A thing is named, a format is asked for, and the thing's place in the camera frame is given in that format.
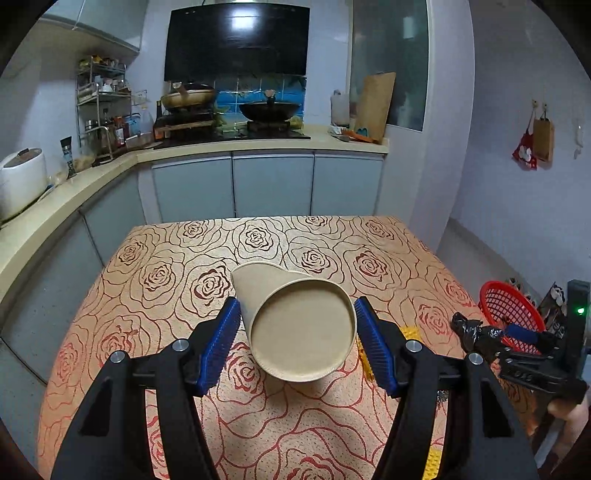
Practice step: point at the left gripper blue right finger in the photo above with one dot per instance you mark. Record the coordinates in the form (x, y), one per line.
(379, 339)

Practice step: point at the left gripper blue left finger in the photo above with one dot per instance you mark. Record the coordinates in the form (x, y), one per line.
(215, 352)

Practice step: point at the black plastic bag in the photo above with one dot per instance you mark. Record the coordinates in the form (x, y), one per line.
(476, 337)

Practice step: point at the beige paper bowl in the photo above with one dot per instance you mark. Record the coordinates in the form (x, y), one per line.
(300, 328)

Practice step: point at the grey kitchen base cabinets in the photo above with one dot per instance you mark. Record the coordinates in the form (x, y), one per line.
(40, 296)

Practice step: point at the person's right hand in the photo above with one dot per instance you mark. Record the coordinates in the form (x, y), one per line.
(564, 425)

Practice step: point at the red plastic mesh basket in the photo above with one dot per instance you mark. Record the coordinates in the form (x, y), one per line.
(502, 304)

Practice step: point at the rose patterned tablecloth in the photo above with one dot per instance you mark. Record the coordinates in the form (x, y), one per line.
(164, 279)

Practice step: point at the yellow foam net sleeve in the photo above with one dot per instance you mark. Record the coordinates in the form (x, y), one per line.
(433, 463)

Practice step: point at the black gas stove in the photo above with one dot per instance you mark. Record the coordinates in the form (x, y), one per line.
(172, 130)

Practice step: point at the red hanging ornament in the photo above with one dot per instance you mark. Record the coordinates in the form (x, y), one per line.
(523, 154)

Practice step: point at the brown hanging paper bag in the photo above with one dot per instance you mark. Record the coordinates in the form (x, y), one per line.
(543, 139)

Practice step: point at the black wok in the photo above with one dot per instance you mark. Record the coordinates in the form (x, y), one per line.
(271, 111)

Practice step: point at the white plastic jug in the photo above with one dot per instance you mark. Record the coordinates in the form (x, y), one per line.
(339, 109)

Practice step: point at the covered frying pan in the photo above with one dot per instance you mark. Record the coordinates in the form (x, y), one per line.
(184, 95)

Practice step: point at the black pepper grinder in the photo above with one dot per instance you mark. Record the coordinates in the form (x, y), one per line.
(66, 147)

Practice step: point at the white rice cooker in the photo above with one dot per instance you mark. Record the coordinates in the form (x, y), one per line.
(23, 180)

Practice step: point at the wooden cutting board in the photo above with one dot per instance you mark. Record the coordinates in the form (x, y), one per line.
(373, 106)

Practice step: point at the metal spice rack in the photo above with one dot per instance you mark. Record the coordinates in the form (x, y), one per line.
(103, 101)

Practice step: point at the black range hood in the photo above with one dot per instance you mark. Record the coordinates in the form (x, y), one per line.
(236, 39)

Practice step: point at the upper wall cabinets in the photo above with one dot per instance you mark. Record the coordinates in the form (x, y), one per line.
(117, 21)

